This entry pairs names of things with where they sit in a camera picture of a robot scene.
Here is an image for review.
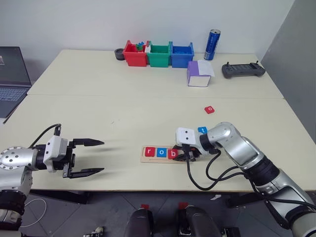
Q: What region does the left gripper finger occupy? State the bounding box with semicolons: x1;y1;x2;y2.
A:
67;167;105;179
71;138;105;149

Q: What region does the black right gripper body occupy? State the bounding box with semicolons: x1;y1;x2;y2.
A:
181;144;216;162

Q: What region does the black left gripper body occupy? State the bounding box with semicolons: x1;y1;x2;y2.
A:
52;140;76;178

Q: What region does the wooden letter tray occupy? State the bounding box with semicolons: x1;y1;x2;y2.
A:
140;145;196;164

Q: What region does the dark rounded shape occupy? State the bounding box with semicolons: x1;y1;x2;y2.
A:
123;208;155;237
177;205;218;237

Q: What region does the purple tissue box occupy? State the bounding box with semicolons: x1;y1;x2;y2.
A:
186;60;215;88

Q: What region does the blue plastic bin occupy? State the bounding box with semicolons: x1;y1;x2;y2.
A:
169;41;195;69

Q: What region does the green plastic bin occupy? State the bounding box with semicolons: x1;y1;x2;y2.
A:
146;40;172;68

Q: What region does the grey handheld controller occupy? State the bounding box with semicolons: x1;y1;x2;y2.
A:
221;61;266;79

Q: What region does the red plastic bin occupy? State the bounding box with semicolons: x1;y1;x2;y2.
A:
123;40;149;68

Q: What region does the grey laptop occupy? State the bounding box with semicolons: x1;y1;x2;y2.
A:
0;46;33;119

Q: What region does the blue drink can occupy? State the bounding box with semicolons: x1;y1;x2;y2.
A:
203;29;221;61

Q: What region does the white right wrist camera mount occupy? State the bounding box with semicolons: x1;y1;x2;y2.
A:
175;127;210;156

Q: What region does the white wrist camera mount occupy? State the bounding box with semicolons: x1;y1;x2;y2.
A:
43;135;69;173
175;127;210;156

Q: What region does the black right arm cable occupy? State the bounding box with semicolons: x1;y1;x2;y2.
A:
185;147;250;191

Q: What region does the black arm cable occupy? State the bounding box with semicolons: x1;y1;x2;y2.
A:
185;147;250;191
28;123;62;149

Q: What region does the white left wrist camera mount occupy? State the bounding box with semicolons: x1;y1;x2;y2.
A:
43;135;69;173

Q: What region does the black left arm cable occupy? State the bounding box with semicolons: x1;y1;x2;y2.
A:
28;123;62;149

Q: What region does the white floor cable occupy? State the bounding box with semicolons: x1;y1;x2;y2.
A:
20;198;48;228

